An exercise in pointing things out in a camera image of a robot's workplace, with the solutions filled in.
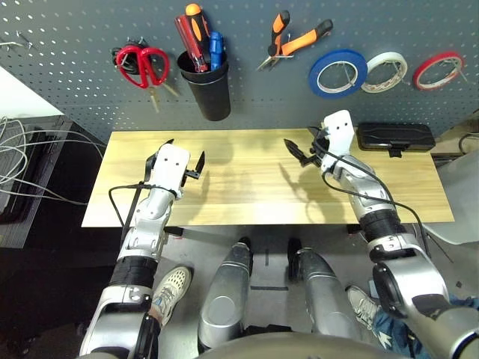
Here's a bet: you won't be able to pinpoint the dark grey pegboard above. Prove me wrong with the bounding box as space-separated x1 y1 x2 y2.
0 0 479 147

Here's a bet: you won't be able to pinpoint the black plastic tool cup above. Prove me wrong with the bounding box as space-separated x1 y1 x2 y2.
176 50 231 122

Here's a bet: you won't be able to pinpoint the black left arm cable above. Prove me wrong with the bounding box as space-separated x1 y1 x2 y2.
108 181 177 230

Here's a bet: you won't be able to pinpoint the black plastic tool case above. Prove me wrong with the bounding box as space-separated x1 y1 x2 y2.
356 122 437 159

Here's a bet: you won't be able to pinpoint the red handled scissors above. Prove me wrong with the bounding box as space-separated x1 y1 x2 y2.
115 44 171 113

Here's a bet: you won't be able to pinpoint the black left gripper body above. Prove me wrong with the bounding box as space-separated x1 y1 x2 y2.
144 149 160 185

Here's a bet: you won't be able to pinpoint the silver robot leg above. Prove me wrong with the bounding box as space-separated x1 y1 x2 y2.
197 236 254 352
287 237 362 340

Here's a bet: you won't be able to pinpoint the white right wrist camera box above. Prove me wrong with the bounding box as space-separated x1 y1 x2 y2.
321 109 356 170

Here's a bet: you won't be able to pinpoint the white flat panel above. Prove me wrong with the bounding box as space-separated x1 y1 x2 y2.
0 66 65 121

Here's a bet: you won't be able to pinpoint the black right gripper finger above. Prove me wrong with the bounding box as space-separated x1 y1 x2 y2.
307 126 330 141
283 138 320 168

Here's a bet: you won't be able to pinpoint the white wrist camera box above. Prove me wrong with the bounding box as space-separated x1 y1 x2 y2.
151 144 191 197
321 109 356 170

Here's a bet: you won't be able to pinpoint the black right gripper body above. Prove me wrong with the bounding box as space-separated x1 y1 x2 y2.
309 135 332 168

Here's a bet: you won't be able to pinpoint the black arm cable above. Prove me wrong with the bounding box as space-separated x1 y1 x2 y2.
108 181 177 230
320 155 456 263

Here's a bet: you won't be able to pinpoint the blue tape roll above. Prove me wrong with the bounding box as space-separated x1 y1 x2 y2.
308 48 369 99

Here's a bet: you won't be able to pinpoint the white loose cable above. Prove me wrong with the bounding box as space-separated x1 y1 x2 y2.
0 129 108 150
0 175 91 207

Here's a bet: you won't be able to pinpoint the blue jeans leg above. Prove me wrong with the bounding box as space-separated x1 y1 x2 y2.
372 295 479 359

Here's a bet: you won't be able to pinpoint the thin metal tape hook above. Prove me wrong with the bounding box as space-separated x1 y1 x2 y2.
442 58 469 83
389 61 408 82
338 62 357 88

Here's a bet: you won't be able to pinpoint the black handled scissors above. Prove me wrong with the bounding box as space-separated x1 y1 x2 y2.
111 45 180 98

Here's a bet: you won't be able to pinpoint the black equipment case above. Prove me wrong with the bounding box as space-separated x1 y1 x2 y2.
0 115 74 248

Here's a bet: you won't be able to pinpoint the silver right robot leg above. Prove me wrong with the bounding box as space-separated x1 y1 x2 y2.
287 237 362 340

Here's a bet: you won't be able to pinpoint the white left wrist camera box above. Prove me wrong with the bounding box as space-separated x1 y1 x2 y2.
151 144 191 197

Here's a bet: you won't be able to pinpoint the white sneaker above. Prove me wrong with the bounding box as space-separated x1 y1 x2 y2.
344 284 383 331

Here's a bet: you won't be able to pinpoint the beige mesh shoe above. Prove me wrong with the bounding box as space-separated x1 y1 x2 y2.
151 266 192 328

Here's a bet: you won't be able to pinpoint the bare metal peg hook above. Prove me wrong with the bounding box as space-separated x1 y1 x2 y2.
0 32 34 51

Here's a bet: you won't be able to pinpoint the orange black handled screwdriver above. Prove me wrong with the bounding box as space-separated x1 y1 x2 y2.
185 3 213 64

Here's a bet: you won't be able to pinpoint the small blue handled screwdriver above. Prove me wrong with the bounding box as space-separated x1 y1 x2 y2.
208 31 226 72

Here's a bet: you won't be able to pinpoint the orange black needle nose pliers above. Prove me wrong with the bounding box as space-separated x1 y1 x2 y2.
256 10 334 72

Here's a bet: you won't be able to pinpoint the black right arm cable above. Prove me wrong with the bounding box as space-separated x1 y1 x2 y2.
320 155 456 263

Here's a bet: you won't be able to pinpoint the red clear handled screwdriver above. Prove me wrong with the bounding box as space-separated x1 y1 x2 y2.
174 14 209 74

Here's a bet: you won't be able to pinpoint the silver left robot leg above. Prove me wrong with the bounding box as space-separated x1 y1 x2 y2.
197 236 254 352

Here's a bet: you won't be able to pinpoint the red tape roll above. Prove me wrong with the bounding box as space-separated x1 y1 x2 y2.
412 51 466 92

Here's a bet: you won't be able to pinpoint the white tape roll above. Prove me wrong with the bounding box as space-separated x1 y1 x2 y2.
360 51 409 94

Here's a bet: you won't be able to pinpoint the grey robot torso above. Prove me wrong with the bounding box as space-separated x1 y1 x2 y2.
198 332 412 359

